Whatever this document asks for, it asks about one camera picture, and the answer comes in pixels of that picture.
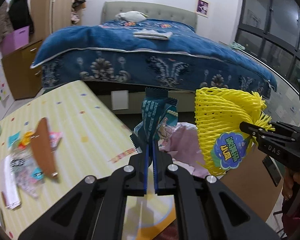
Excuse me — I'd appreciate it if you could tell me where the grey quilted jacket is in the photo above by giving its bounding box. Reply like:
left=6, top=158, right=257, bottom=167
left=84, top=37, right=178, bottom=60
left=0, top=1, right=14, bottom=44

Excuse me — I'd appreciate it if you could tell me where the blue floral blanket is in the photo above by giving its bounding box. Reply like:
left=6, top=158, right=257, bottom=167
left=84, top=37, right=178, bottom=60
left=31, top=19, right=277, bottom=99

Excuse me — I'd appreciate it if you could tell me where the small purple wall picture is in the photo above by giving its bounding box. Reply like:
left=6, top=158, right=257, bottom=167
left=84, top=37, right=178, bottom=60
left=195, top=0, right=210, bottom=18

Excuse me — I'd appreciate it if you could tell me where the folded white cloth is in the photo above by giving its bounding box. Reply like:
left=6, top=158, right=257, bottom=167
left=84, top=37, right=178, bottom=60
left=133, top=29, right=173, bottom=40

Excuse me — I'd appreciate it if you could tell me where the brown leather case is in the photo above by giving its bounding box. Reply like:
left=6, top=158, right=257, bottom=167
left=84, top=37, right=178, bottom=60
left=30, top=118, right=58, bottom=179

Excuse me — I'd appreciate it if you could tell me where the wooden wardrobe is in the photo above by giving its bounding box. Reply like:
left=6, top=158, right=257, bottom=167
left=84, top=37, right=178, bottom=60
left=29, top=0, right=86, bottom=42

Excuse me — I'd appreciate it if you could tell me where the cardboard sheet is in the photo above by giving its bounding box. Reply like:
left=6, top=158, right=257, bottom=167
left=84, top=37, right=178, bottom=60
left=221, top=145, right=283, bottom=221

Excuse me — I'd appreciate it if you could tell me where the white pillow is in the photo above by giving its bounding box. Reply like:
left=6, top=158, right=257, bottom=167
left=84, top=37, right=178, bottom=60
left=115, top=11, right=148, bottom=22

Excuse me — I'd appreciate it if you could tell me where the purple plastic basket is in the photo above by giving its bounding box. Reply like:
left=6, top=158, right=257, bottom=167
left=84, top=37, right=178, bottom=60
left=0, top=26, right=29, bottom=56

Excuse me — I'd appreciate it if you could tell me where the yellow foam fruit net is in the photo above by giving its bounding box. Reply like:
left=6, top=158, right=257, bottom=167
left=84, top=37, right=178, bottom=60
left=194, top=87, right=275, bottom=176

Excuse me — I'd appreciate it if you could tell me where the mango snack bag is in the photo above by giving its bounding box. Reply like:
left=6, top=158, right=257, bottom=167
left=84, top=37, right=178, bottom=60
left=8, top=131, right=63, bottom=155

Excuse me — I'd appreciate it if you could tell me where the anime figure packet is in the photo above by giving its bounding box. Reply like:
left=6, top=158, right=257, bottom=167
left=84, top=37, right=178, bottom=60
left=10, top=152, right=44, bottom=199

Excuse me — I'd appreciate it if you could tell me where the dark framed window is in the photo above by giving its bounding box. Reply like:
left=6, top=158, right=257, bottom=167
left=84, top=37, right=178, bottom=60
left=235, top=0, right=300, bottom=88

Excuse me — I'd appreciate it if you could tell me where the teal snack wrapper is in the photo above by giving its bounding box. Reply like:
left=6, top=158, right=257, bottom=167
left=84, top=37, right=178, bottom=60
left=130, top=87, right=178, bottom=153

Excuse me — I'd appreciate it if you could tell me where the white label on bed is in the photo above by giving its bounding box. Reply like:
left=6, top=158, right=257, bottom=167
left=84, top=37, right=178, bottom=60
left=111, top=90, right=129, bottom=111

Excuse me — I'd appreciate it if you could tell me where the yellow striped tablecloth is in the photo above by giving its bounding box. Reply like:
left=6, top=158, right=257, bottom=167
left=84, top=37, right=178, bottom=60
left=0, top=81, right=136, bottom=239

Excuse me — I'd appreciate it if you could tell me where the black hanging coat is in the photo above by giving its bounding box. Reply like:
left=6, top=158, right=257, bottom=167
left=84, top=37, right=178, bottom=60
left=8, top=0, right=34, bottom=35

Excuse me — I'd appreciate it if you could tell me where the brown drawer cabinet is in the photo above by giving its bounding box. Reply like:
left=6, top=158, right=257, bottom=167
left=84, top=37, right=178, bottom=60
left=2, top=40, right=43, bottom=100

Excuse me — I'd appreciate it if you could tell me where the white stocking package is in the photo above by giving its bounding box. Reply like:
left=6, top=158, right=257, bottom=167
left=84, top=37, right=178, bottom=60
left=0, top=155, right=21, bottom=210

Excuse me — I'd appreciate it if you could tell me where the pink-lined trash bin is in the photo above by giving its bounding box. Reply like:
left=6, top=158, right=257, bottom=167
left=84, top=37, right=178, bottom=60
left=158, top=122, right=209, bottom=178

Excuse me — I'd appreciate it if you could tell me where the grey upholstered bed frame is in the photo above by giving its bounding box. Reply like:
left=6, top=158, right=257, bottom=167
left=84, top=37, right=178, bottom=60
left=98, top=1, right=198, bottom=114

